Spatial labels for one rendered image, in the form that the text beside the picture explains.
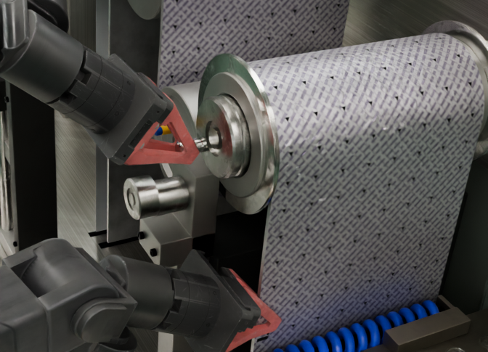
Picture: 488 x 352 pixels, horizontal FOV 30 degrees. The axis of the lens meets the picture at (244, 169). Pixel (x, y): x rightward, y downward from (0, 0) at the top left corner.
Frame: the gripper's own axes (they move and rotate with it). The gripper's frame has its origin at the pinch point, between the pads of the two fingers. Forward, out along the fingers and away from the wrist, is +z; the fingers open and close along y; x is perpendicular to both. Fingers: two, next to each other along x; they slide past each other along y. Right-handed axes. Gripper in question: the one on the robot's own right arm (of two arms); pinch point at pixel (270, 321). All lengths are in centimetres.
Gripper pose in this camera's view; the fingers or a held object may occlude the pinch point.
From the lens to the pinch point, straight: 90.2
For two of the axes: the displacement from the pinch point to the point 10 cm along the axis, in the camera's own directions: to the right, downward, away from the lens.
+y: 4.8, 5.0, -7.2
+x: 5.0, -8.3, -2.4
